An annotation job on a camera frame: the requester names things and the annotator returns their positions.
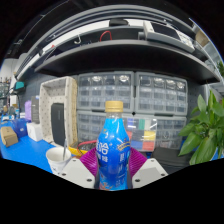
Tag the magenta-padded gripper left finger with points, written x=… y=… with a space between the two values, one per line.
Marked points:
x=77 y=171

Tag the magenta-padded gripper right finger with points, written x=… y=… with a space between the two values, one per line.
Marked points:
x=149 y=171

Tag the blue drink bottle gold cap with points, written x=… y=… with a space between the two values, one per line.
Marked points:
x=113 y=150

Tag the yellow multimeter with red leads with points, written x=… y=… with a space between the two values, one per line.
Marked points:
x=81 y=148

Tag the black zipper case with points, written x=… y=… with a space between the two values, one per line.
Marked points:
x=168 y=156

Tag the white printed mug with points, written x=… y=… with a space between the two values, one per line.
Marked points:
x=55 y=160

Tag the thin grey stirring stick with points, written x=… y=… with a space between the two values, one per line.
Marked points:
x=64 y=148

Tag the clear box of coloured parts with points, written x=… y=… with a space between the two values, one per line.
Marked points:
x=143 y=135

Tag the black flat pouch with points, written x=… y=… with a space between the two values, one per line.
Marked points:
x=57 y=123

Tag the small white box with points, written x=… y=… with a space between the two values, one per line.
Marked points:
x=34 y=131

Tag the beige perforated storage basket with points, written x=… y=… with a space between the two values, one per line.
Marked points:
x=70 y=110

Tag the green potted plant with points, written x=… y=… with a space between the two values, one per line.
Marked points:
x=203 y=133

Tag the blue box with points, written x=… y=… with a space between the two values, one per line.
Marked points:
x=20 y=128

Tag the dark grey flat box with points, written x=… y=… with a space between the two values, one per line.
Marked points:
x=35 y=110

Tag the brown cardboard box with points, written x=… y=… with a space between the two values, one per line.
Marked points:
x=8 y=136

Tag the purple package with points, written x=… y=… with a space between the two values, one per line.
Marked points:
x=28 y=110

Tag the black overhead shelf unit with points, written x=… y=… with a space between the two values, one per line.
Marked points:
x=126 y=56

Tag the white shelf unit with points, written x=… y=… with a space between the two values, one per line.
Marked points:
x=216 y=66

